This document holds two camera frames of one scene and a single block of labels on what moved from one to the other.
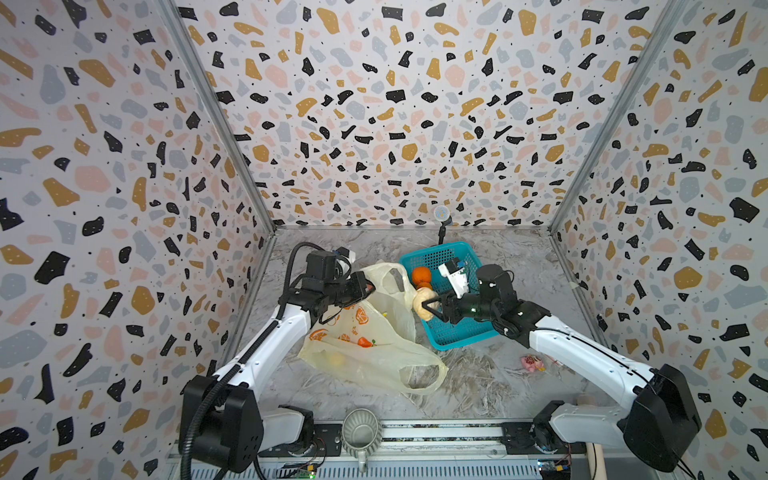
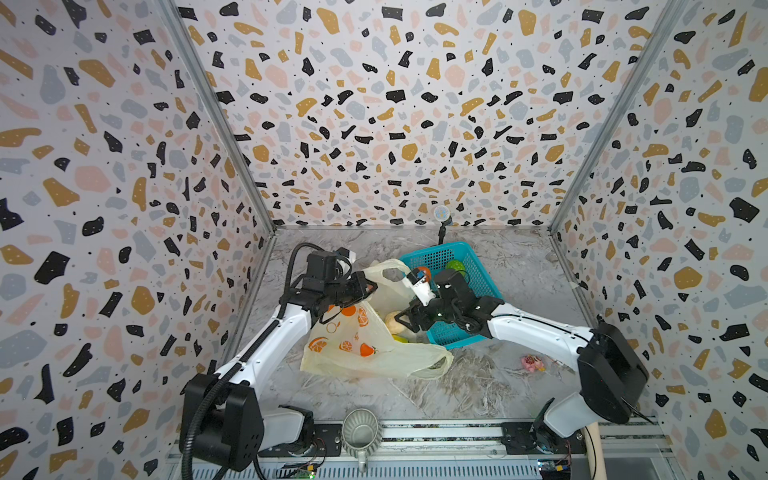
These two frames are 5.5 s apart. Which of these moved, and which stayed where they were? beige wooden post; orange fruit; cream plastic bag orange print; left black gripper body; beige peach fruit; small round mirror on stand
Moved: beige peach fruit; cream plastic bag orange print
Stayed: small round mirror on stand; orange fruit; left black gripper body; beige wooden post
